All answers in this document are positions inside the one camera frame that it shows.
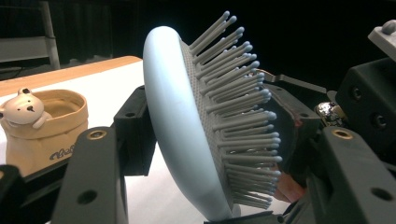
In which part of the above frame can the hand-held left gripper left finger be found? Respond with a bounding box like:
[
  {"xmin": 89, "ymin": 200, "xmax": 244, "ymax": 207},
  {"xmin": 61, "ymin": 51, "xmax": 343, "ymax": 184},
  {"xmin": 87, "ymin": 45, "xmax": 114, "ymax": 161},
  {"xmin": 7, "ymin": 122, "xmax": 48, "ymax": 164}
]
[{"xmin": 113, "ymin": 86, "xmax": 157, "ymax": 177}]

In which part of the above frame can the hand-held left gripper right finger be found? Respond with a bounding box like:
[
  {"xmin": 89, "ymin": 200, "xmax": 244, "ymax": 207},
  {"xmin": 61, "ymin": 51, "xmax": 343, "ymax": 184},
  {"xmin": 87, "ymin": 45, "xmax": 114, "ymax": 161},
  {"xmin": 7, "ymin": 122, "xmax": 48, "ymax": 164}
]
[{"xmin": 264, "ymin": 83, "xmax": 322, "ymax": 188}]

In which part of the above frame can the light blue hairbrush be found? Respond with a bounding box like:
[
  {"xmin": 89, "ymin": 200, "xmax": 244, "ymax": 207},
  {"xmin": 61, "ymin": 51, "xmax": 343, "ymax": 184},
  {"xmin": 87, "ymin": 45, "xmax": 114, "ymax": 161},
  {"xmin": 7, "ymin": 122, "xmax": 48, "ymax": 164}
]
[{"xmin": 142, "ymin": 10, "xmax": 283, "ymax": 222}]

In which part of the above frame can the wooden table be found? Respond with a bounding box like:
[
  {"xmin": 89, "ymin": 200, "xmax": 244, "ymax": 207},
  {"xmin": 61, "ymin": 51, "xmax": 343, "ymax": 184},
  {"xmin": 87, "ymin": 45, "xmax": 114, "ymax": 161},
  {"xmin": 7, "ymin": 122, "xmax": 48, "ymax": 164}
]
[{"xmin": 0, "ymin": 55, "xmax": 143, "ymax": 98}]

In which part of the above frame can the tan cup with bear figure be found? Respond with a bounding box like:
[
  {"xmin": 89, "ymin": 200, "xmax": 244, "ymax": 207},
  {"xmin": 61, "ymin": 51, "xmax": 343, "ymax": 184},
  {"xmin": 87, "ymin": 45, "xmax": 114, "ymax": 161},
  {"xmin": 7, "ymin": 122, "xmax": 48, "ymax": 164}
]
[{"xmin": 0, "ymin": 88, "xmax": 90, "ymax": 178}]

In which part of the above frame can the white metal stand frame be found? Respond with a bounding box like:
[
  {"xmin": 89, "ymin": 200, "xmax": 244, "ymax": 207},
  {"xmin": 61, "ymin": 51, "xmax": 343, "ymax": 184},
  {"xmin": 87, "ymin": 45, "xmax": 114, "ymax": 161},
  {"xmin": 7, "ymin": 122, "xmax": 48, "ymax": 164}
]
[{"xmin": 0, "ymin": 0, "xmax": 61, "ymax": 71}]

